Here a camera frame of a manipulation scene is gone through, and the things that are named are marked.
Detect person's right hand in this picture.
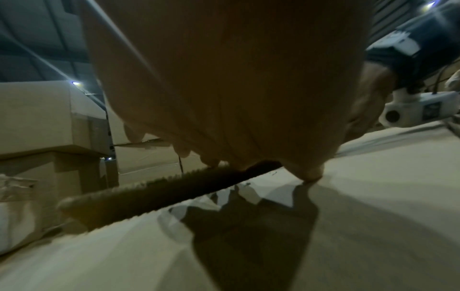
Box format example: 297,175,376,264
345,60,397,142

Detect dented white-labelled cardboard box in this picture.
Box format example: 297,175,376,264
0,119,460,291

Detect stack of tall brown cartons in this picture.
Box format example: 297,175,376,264
0,81,217,188

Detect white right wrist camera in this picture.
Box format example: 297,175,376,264
379,90,460,128

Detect person's left hand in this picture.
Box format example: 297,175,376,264
79,0,375,183

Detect black right wrist strap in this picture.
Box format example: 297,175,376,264
364,2,460,89

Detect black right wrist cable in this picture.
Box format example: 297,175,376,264
429,63,456,94

